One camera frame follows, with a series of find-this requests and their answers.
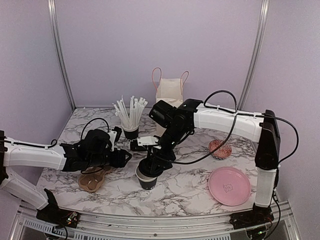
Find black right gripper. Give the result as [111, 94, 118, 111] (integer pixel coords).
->
[147, 124, 188, 175]

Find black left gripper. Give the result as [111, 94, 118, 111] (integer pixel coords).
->
[87, 147, 132, 168]

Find black plastic cup lid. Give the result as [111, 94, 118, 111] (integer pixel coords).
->
[138, 158, 162, 178]

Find black paper coffee cup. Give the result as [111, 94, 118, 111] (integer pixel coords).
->
[135, 166, 158, 191]

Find brown cardboard cup carrier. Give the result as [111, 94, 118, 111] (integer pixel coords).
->
[78, 165, 114, 193]

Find white paper gift bag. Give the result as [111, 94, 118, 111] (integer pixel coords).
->
[151, 67, 190, 108]

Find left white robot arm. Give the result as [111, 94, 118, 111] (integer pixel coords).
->
[0, 127, 132, 225]

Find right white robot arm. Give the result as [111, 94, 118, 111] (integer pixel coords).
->
[137, 99, 281, 224]

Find black cup of straws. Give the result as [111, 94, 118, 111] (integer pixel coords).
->
[113, 95, 148, 141]

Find red patterned ceramic bowl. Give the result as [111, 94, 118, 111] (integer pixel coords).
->
[208, 139, 232, 160]

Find pink plastic plate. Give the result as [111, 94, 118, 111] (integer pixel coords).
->
[208, 166, 252, 207]

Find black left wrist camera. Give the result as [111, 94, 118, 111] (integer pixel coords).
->
[84, 129, 112, 153]

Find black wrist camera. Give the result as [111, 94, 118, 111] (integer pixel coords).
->
[148, 100, 177, 129]
[84, 129, 112, 153]

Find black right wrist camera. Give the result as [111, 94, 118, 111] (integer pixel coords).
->
[148, 100, 177, 129]

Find left aluminium frame post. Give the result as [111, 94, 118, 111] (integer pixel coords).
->
[47, 0, 76, 112]

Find aluminium frame post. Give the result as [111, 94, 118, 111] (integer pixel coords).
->
[47, 0, 76, 112]
[238, 0, 270, 110]

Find right aluminium frame post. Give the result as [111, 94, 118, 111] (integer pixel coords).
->
[238, 0, 270, 110]

